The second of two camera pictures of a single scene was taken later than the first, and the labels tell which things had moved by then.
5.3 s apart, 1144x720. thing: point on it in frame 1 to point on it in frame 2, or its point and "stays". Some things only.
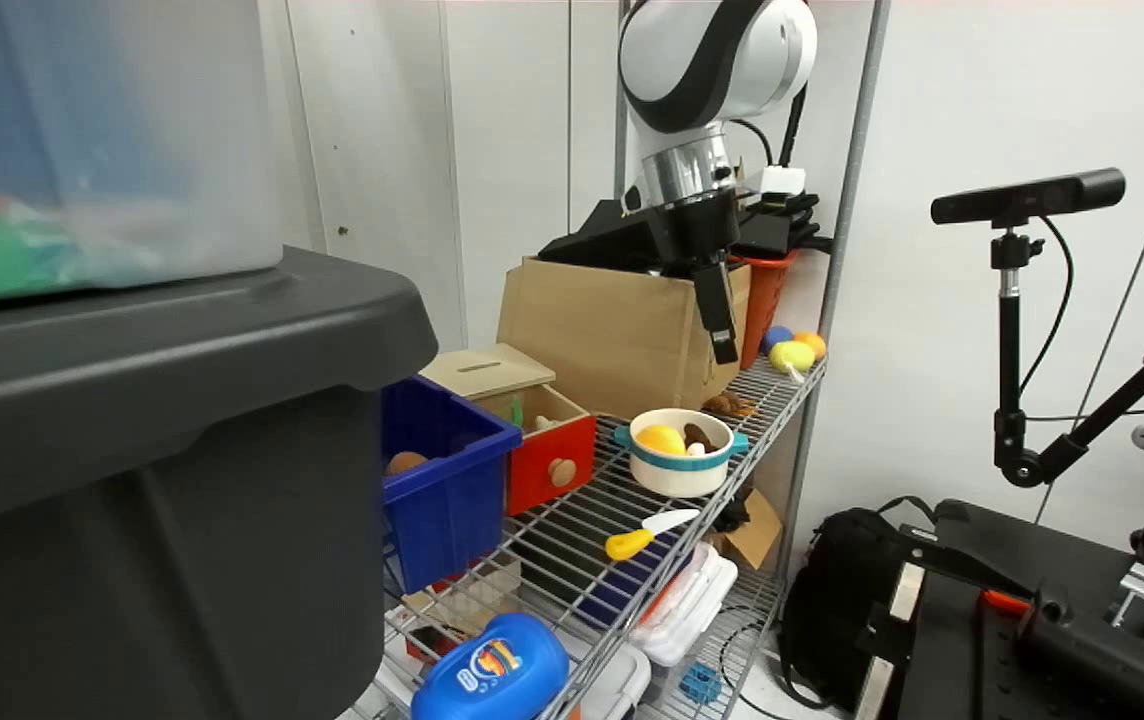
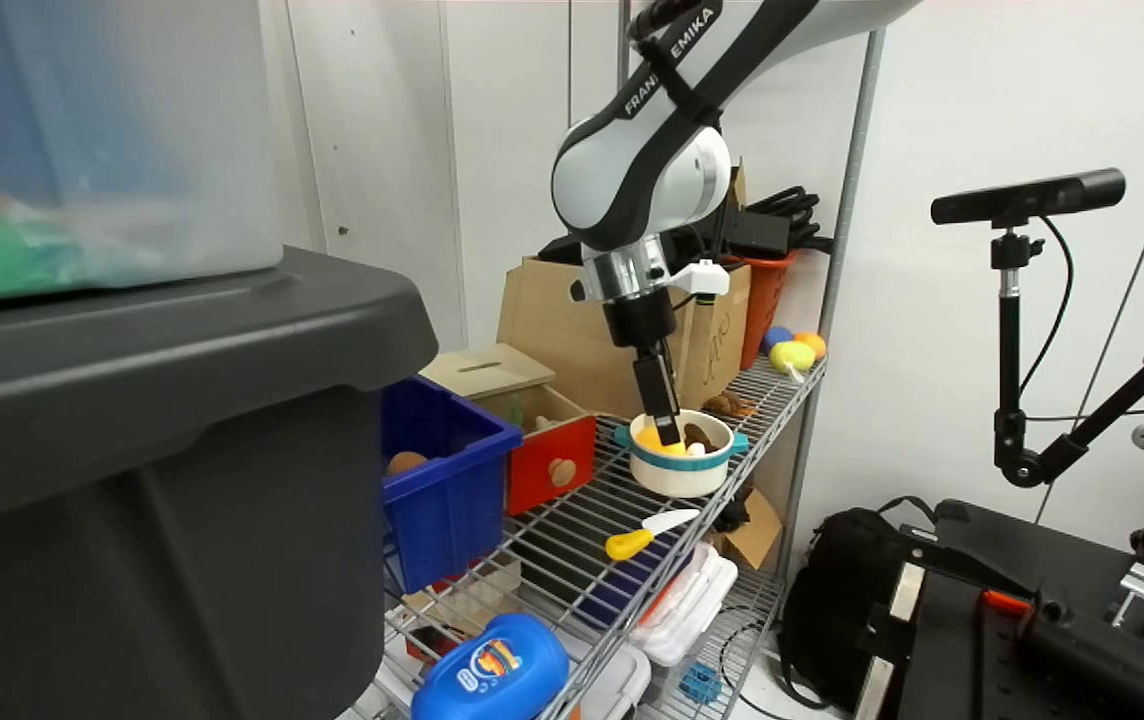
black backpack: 855,603 stays
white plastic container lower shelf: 684,603 stays
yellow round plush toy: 660,436 stays
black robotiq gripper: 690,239 to 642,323
